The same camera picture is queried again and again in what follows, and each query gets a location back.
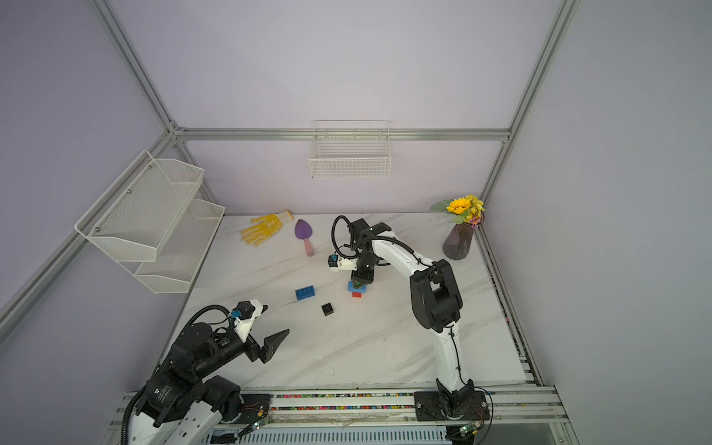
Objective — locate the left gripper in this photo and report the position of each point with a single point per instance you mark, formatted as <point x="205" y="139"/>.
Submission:
<point x="254" y="351"/>

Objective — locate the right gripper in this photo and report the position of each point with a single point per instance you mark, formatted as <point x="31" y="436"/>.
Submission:
<point x="365" y="279"/>

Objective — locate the light blue lego brick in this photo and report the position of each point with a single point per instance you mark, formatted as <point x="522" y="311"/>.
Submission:
<point x="353" y="289"/>

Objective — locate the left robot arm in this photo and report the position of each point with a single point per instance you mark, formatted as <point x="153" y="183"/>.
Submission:
<point x="185" y="399"/>

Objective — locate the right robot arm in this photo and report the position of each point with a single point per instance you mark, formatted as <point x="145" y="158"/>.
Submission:
<point x="436" y="303"/>

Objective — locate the dark blue lego brick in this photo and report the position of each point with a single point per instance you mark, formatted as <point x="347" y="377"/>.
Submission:
<point x="305" y="293"/>

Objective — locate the black lego brick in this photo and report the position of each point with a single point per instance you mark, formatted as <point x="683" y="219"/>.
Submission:
<point x="327" y="308"/>

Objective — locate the purple garden trowel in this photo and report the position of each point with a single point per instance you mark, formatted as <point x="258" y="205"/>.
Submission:
<point x="303" y="231"/>

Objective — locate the dark glass vase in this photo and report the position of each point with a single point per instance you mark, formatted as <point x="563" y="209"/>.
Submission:
<point x="458" y="243"/>

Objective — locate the yellow work glove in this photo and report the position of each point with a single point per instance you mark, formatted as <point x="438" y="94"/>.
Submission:
<point x="264" y="227"/>

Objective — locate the sunflower bouquet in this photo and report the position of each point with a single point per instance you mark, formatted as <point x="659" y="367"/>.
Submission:
<point x="467" y="210"/>

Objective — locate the white mesh lower shelf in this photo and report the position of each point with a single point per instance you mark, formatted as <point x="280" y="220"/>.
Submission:
<point x="177" y="266"/>

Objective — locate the white mesh shelf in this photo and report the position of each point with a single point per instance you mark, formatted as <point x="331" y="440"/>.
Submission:
<point x="133" y="220"/>
<point x="177" y="266"/>

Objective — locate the white mesh upper shelf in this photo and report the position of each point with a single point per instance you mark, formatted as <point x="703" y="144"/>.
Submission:
<point x="133" y="220"/>

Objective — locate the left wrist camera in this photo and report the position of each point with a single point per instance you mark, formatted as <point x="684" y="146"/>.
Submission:
<point x="242" y="315"/>

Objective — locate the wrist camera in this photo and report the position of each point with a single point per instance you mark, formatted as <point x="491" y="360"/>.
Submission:
<point x="338" y="263"/>
<point x="242" y="315"/>

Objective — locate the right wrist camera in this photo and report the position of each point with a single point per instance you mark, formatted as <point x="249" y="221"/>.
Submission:
<point x="338" y="263"/>

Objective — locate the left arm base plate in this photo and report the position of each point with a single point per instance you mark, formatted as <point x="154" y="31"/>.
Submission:
<point x="255" y="407"/>

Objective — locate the white wire wall basket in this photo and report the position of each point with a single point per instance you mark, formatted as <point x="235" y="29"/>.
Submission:
<point x="342" y="149"/>

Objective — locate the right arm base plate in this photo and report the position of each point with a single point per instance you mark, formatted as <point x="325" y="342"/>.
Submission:
<point x="464" y="405"/>

